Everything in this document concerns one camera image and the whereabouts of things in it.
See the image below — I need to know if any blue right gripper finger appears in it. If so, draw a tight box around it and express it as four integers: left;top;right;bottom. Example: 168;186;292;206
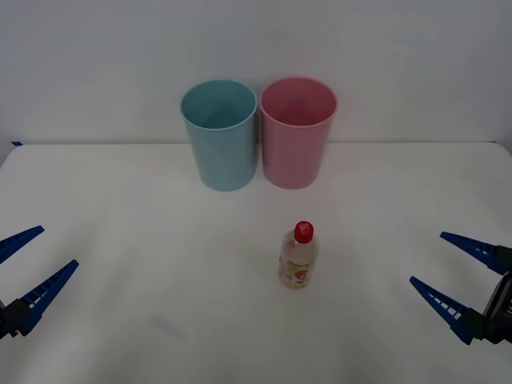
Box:
409;275;487;346
439;231;512;277

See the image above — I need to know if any pink plastic bin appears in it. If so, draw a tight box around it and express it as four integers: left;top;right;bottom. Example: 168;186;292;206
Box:
258;76;339;190

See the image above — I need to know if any pale blue plastic bin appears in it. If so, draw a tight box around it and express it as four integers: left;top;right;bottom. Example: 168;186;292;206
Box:
179;78;258;192

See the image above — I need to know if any clear bottle with red cap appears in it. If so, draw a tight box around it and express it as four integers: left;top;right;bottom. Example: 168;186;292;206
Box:
278;220;320;290

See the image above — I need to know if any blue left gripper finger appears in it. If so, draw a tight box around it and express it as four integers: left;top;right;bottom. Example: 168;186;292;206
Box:
4;259;80;338
0;226;45;265

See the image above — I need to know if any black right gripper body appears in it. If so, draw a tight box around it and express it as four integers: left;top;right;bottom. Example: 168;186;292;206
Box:
482;270;512;345

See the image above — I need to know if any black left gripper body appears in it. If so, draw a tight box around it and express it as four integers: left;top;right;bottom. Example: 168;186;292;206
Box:
0;299;10;341

